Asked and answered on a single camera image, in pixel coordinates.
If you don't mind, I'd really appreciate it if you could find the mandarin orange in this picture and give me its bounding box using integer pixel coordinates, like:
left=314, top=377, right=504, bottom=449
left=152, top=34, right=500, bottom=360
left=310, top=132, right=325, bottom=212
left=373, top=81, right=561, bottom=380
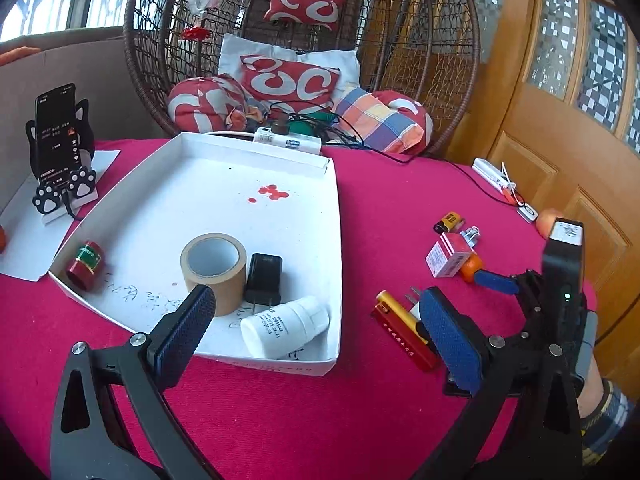
left=459, top=252, right=484, bottom=284

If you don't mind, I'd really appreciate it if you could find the silver binder clip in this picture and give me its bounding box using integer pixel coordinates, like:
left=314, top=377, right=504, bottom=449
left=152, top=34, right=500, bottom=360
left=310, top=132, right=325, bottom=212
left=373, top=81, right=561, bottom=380
left=460, top=226, right=480, bottom=249

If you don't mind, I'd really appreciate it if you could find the pink white small box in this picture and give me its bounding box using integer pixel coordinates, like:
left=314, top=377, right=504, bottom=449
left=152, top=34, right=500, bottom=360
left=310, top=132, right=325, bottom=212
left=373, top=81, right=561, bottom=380
left=425, top=233, right=473, bottom=278

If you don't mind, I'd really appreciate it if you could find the yellow lighter with black cap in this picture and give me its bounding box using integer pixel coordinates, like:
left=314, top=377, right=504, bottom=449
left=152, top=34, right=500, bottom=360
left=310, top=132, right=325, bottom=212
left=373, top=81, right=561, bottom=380
left=433, top=211, right=464, bottom=234

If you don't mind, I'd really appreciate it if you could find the red cylindrical can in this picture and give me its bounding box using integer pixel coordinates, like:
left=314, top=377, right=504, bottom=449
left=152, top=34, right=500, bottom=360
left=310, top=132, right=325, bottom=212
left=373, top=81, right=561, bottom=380
left=65, top=240, right=105, bottom=292

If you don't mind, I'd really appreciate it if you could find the white pill bottle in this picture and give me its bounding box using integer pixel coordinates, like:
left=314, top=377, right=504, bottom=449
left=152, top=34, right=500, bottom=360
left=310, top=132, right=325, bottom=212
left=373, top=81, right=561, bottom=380
left=240, top=296, right=331, bottom=360

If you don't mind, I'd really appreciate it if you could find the brown tape roll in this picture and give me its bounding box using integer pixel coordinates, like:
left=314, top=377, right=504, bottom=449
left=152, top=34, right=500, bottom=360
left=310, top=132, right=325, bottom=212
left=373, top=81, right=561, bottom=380
left=180, top=233, right=247, bottom=316

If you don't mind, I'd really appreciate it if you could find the black charger plug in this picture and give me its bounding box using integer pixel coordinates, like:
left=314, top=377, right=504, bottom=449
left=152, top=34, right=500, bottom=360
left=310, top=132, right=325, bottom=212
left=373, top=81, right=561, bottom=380
left=243, top=252, right=283, bottom=314

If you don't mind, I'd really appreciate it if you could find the person's right hand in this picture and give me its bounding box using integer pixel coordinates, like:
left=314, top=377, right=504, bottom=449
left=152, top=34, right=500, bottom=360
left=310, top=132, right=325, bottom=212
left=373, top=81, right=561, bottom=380
left=577, top=356, right=605, bottom=419

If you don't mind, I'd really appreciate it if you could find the small white square device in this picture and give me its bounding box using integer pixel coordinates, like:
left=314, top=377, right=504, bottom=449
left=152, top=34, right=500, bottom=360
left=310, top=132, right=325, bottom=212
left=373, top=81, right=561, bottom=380
left=518, top=203, right=538, bottom=223

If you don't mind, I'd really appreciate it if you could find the white power bank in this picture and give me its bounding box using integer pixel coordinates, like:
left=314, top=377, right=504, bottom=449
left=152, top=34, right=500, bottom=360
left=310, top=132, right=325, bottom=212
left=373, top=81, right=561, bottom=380
left=472, top=157, right=520, bottom=205

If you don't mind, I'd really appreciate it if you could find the wooden door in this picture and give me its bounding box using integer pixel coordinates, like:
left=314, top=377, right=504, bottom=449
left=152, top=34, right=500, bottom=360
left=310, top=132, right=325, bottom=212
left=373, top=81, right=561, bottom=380
left=447, top=0, right=639, bottom=396

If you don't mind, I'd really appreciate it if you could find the red white round cushion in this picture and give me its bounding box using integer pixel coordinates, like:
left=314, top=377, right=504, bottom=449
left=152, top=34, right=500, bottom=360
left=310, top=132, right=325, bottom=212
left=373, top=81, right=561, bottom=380
left=373, top=90, right=434, bottom=155

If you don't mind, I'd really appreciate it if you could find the plaid cushion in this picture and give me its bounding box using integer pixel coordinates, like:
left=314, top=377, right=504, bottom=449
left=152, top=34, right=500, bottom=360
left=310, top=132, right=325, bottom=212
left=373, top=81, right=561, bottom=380
left=332, top=87, right=423, bottom=154

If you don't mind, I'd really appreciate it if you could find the white paper sheet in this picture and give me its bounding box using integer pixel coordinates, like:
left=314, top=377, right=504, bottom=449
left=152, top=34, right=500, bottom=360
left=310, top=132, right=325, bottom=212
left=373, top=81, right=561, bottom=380
left=0, top=148, right=122, bottom=283

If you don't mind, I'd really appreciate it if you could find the small orange on paper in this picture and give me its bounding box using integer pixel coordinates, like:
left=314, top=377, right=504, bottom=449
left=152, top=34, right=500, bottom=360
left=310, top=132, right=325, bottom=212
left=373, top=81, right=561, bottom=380
left=0, top=226, right=6, bottom=254

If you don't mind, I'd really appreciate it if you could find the black cat phone stand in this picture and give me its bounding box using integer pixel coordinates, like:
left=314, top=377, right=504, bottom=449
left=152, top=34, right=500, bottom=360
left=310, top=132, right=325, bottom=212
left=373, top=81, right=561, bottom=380
left=25, top=99, right=98, bottom=219

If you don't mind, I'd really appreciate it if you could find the white cardboard tray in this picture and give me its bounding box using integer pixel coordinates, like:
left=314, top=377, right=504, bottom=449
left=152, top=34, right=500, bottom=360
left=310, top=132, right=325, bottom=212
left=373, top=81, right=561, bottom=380
left=50, top=133, right=342, bottom=376

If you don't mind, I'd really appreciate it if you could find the green cloth bag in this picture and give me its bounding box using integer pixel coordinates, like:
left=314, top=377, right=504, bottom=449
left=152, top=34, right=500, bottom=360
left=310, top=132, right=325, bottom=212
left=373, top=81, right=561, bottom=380
left=286, top=112, right=340, bottom=138

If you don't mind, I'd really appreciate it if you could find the wicker hanging egg chair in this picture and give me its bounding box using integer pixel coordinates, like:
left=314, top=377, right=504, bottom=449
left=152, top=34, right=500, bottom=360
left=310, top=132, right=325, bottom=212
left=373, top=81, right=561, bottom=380
left=122, top=0, right=480, bottom=156

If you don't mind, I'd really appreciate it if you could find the white power strip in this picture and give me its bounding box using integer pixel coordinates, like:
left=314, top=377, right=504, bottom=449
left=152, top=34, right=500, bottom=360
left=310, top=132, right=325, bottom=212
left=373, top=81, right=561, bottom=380
left=253, top=127, right=322, bottom=155

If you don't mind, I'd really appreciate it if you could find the red white square cushion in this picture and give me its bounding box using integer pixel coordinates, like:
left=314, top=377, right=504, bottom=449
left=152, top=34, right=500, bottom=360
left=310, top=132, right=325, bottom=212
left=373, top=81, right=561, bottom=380
left=241, top=54, right=341, bottom=107

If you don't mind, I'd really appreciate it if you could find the black smartphone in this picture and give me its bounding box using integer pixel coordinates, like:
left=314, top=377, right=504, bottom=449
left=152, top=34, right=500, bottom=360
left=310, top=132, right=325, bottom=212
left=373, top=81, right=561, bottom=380
left=35, top=84, right=80, bottom=185

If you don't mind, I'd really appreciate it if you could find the small red white headrest pillow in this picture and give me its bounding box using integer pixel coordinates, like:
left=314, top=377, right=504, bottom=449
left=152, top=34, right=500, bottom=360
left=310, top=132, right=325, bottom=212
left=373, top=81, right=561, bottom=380
left=264, top=0, right=346, bottom=32

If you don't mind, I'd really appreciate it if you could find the red white rolled cushion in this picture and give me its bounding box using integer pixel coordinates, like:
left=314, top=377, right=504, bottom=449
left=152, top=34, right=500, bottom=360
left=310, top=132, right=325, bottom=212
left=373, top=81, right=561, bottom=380
left=167, top=74, right=248, bottom=133

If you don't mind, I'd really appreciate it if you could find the orange cloth on ledge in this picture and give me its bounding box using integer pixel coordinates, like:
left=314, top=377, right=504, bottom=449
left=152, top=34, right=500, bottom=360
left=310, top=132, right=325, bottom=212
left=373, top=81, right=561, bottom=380
left=0, top=46, right=41, bottom=66

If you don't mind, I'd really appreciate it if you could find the black cable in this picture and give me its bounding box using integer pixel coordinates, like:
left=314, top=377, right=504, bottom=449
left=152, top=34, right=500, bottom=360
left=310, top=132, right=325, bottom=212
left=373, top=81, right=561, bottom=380
left=269, top=98, right=526, bottom=208

